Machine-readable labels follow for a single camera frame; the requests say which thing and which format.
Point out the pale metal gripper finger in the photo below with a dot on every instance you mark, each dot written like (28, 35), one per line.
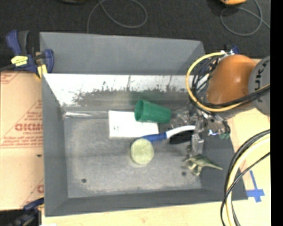
(201, 147)
(194, 143)

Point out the green toy dinosaur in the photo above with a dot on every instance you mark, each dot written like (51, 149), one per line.
(199, 162)

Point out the blue pen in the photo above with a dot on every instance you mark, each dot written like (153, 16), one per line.
(154, 137)

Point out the green plastic cup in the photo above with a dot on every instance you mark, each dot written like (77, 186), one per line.
(153, 113)

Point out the yellow-green round sponge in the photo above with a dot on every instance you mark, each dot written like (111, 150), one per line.
(142, 151)

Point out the white flat box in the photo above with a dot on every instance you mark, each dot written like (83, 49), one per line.
(122, 126)

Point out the grey metal bin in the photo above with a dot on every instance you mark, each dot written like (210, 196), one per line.
(104, 163)

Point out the brown cardboard board red print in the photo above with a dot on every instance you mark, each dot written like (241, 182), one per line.
(19, 107)

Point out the black cylinder on white bracket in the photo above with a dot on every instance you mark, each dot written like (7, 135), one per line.
(181, 138)

